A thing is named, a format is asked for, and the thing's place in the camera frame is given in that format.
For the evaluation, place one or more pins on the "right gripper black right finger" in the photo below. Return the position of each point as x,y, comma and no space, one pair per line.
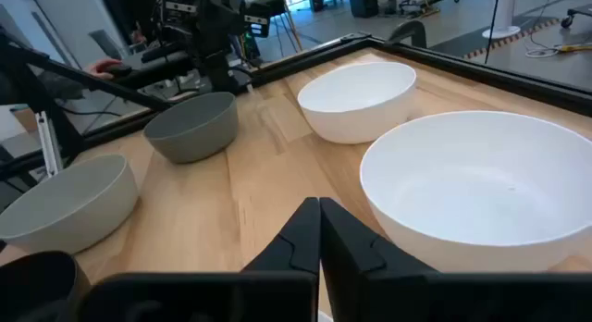
370,285

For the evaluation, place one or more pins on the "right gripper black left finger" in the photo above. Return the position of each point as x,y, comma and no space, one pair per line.
287,285

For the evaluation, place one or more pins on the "dark grey bowl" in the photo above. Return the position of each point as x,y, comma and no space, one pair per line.
194,132

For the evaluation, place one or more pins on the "small white bowl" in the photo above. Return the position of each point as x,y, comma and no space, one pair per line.
356,104

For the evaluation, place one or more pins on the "light grey bowl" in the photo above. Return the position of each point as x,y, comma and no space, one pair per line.
69,206

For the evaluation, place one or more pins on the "black bowl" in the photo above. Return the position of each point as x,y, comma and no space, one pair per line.
32,285

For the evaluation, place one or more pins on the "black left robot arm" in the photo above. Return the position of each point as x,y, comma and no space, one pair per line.
226,77

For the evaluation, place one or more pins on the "person's hand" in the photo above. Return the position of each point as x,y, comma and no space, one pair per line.
99,67

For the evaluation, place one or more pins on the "large white bowl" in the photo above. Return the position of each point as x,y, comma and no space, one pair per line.
481,192

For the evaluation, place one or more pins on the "black cabinet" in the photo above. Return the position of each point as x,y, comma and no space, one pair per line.
363,3

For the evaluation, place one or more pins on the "black wheeled cart base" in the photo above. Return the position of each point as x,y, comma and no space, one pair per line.
566,21

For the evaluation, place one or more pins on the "black rig frame strut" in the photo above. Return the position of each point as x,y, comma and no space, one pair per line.
139,96

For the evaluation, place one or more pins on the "aluminium bracket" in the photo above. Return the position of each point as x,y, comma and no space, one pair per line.
48,141

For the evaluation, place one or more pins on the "black table edge frame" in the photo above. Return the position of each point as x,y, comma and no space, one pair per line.
509,79

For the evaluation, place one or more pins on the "white fan pedestal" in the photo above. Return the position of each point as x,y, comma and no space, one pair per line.
501,16

